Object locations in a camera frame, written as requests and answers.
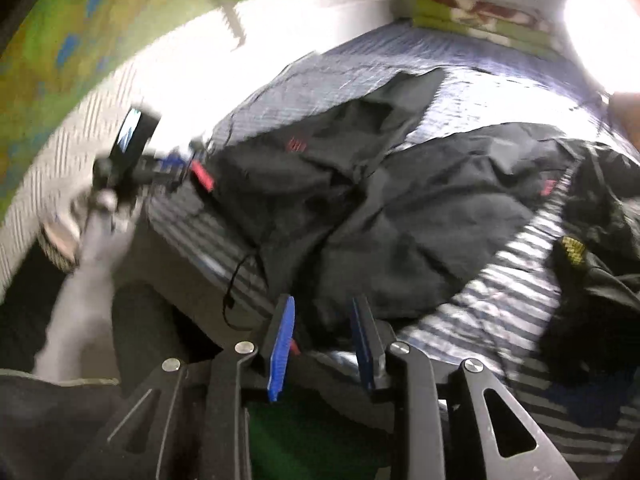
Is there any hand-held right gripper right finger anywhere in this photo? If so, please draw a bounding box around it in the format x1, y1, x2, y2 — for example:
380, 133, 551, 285
351, 296, 581, 480

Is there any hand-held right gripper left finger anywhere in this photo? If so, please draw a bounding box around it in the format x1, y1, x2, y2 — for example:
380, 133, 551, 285
65, 294, 301, 480

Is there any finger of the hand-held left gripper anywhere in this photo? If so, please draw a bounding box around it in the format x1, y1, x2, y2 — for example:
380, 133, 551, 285
135, 170, 190, 197
144, 139, 211, 175

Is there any black pants red logo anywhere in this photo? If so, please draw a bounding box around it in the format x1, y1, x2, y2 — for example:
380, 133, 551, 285
262, 122, 588, 348
212, 66, 448, 261

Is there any grey slipper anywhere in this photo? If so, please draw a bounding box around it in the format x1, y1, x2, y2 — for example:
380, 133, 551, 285
39, 195, 87, 272

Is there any blue white striped bed sheet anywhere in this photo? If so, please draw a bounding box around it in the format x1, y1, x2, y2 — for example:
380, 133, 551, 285
145, 22, 640, 480

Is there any dark garment yellow patch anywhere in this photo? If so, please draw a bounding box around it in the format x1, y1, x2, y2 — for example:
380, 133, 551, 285
540, 140, 640, 386

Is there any person's dark clothing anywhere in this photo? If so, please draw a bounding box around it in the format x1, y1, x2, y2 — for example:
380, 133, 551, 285
0, 369, 128, 480

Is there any folded green floral blanket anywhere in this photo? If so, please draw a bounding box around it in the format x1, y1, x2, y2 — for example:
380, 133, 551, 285
410, 0, 566, 56

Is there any bright lamp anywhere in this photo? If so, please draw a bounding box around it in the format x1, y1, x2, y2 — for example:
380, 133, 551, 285
564, 0, 640, 96

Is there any thin black cable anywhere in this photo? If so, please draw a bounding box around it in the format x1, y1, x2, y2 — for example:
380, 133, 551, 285
222, 249, 262, 329

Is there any green wall map poster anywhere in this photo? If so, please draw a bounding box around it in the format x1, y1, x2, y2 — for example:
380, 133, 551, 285
0, 0, 396, 226

